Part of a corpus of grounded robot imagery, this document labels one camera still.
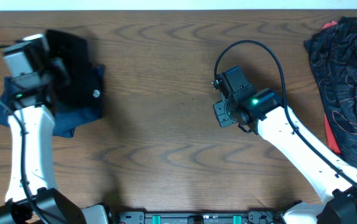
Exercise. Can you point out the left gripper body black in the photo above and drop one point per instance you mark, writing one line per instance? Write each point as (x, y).
(54, 77)

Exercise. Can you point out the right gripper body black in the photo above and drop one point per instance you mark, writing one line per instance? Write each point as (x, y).
(225, 112)

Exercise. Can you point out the black t-shirt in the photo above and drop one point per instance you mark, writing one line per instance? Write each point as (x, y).
(85, 83)

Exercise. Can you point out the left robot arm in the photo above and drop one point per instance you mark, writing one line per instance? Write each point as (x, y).
(32, 187)

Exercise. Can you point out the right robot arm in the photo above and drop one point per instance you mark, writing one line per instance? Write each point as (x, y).
(262, 112)

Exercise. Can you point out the blue folded garment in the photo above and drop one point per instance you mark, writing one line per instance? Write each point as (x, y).
(66, 118)

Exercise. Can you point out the black red patterned garment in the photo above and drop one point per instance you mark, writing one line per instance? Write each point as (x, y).
(332, 55)

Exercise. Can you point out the black mounting rail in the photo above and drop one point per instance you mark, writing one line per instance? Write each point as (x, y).
(252, 217)

